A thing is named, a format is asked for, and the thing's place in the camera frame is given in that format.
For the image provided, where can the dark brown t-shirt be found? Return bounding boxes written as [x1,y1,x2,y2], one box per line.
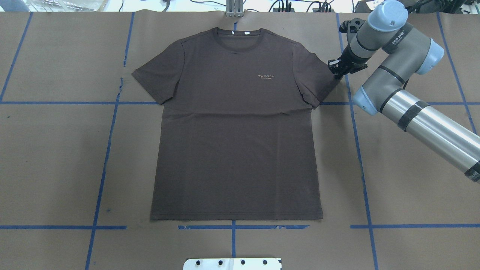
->
[132,28,339,222]

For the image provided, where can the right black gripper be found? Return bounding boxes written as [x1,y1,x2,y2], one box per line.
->
[328,46,369,79]

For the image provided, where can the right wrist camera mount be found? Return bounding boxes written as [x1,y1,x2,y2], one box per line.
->
[338,18,366,39]

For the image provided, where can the white camera pole base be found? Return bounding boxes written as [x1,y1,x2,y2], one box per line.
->
[183,258,282,270]

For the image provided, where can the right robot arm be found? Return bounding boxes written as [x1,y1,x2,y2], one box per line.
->
[328,0,480,183]

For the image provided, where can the aluminium frame post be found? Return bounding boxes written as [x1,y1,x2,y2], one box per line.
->
[226,0,245,18]

